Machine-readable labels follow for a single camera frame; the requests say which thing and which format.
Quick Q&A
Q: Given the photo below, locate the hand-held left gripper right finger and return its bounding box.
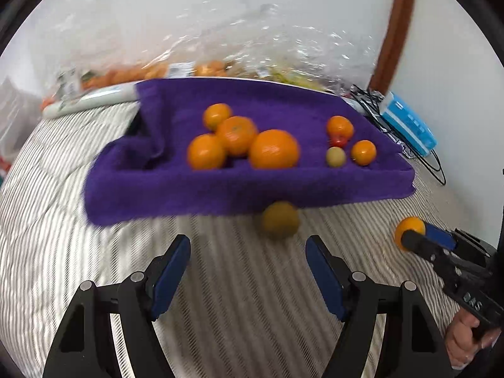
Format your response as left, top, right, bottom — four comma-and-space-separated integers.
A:
306, 235, 453, 378

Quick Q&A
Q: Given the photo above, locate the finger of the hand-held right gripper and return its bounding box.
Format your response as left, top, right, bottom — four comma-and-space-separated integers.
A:
401, 229, 453, 274
423, 222, 487, 261

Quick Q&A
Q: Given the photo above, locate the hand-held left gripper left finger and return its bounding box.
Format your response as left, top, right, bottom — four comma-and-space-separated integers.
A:
43, 234, 192, 378

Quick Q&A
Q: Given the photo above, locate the small orange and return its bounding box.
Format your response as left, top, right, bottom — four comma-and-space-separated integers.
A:
249, 129, 301, 169
216, 116, 258, 157
350, 140, 377, 166
203, 103, 233, 131
395, 216, 427, 252
326, 115, 354, 139
186, 134, 227, 171

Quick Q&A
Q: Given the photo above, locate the yellow-green plum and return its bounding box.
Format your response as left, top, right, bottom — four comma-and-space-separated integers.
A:
325, 146, 347, 168
260, 201, 301, 240

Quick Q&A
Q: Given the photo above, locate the person's right hand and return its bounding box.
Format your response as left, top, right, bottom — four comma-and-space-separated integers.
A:
445, 305, 502, 371

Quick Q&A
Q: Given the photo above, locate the striped bed sheet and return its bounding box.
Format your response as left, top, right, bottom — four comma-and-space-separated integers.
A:
0, 102, 501, 378

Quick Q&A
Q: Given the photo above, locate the purple towel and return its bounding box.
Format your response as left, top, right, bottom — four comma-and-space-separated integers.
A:
84, 78, 417, 227

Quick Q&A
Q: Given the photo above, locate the blue tissue box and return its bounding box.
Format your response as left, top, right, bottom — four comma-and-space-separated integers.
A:
380, 91, 438, 156

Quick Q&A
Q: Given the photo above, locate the white paper roll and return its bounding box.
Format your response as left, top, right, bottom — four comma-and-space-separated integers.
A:
41, 78, 335, 119

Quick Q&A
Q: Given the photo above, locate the clear bag of yellow produce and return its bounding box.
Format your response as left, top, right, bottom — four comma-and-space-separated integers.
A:
252, 61, 335, 91

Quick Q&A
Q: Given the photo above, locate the clear bag of oranges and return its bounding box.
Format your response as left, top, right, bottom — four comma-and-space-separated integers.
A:
41, 59, 237, 103

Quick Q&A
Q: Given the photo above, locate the white plastic bag red print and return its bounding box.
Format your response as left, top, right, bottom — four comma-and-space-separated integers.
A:
0, 77, 36, 174

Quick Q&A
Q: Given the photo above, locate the large crumpled clear plastic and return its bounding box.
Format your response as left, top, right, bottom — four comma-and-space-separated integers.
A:
157, 0, 379, 95

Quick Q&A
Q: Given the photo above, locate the black cable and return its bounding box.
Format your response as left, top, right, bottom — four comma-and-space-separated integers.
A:
348, 84, 447, 186

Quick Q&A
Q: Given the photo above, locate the brown wooden door frame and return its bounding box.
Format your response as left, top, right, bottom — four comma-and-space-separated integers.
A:
368, 0, 418, 95

